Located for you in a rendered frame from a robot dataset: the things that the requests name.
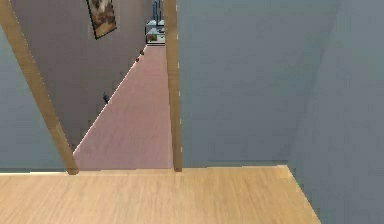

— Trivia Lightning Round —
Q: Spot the white shelf unit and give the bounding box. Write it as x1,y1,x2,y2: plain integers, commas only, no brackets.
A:
145,19,166,46

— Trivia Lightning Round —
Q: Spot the black framed wall picture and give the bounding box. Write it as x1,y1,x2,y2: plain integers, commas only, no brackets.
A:
85,0,118,41

